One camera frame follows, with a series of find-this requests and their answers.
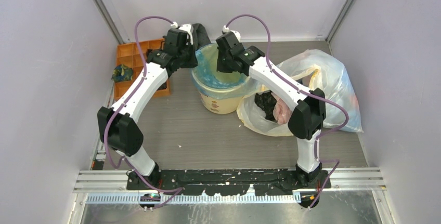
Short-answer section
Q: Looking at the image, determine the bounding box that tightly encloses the blue trash bag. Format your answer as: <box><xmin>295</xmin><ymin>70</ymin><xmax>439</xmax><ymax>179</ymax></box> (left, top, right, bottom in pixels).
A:
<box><xmin>191</xmin><ymin>43</ymin><xmax>258</xmax><ymax>99</ymax></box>

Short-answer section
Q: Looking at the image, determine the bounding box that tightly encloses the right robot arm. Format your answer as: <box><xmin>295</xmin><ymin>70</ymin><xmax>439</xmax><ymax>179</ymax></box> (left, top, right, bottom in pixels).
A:
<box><xmin>216</xmin><ymin>32</ymin><xmax>326</xmax><ymax>188</ymax></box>

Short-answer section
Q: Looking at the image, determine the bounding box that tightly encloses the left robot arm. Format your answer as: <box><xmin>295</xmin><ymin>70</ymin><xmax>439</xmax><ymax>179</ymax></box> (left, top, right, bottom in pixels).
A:
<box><xmin>97</xmin><ymin>24</ymin><xmax>198</xmax><ymax>190</ymax></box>

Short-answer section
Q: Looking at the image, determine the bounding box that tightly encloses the yellow trash bin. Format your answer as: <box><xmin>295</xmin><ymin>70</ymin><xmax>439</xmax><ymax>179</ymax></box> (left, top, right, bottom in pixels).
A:
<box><xmin>191</xmin><ymin>44</ymin><xmax>256</xmax><ymax>114</ymax></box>

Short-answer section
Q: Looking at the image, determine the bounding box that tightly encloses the grey dotted cloth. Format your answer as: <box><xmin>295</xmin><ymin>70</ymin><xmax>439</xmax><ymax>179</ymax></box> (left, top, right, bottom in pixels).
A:
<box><xmin>192</xmin><ymin>23</ymin><xmax>211</xmax><ymax>49</ymax></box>

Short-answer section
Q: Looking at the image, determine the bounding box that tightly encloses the large clear plastic bag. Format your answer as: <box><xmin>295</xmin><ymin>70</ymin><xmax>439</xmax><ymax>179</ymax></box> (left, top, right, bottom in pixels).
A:
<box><xmin>237</xmin><ymin>49</ymin><xmax>363</xmax><ymax>137</ymax></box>

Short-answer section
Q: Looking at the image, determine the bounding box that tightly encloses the orange compartment tray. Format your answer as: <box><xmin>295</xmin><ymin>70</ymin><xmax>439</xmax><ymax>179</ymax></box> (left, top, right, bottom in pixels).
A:
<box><xmin>113</xmin><ymin>38</ymin><xmax>164</xmax><ymax>101</ymax></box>

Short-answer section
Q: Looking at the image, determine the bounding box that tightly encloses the blue green bag roll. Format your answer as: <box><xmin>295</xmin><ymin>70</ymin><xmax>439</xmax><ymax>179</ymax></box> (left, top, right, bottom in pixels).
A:
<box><xmin>111</xmin><ymin>64</ymin><xmax>134</xmax><ymax>83</ymax></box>

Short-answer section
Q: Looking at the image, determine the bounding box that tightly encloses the pink cloth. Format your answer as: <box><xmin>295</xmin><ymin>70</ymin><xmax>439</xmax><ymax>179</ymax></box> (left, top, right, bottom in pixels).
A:
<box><xmin>271</xmin><ymin>93</ymin><xmax>292</xmax><ymax>125</ymax></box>

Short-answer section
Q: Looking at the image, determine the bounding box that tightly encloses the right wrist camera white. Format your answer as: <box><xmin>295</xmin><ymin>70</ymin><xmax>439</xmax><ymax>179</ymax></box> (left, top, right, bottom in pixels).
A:
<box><xmin>222</xmin><ymin>25</ymin><xmax>242</xmax><ymax>43</ymax></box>

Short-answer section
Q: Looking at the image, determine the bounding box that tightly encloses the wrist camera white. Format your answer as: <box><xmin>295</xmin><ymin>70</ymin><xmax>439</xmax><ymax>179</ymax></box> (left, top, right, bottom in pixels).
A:
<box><xmin>222</xmin><ymin>25</ymin><xmax>242</xmax><ymax>43</ymax></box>
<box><xmin>178</xmin><ymin>24</ymin><xmax>194</xmax><ymax>45</ymax></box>

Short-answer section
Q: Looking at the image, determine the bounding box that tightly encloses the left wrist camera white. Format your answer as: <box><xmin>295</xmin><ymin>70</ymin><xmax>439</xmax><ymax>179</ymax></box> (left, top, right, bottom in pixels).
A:
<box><xmin>178</xmin><ymin>24</ymin><xmax>194</xmax><ymax>45</ymax></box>

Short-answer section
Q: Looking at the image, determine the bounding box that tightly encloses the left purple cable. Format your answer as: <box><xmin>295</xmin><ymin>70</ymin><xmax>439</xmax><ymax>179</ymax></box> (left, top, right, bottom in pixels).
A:
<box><xmin>102</xmin><ymin>16</ymin><xmax>183</xmax><ymax>210</ymax></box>

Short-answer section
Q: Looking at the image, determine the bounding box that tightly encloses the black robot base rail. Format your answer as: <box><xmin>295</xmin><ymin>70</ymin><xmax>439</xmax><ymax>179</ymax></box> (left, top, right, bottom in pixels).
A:
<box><xmin>146</xmin><ymin>168</ymin><xmax>331</xmax><ymax>196</ymax></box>

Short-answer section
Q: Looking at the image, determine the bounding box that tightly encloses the white slotted cable duct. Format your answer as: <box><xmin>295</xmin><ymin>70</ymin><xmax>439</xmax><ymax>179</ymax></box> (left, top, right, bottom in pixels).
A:
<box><xmin>86</xmin><ymin>192</ymin><xmax>301</xmax><ymax>205</ymax></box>

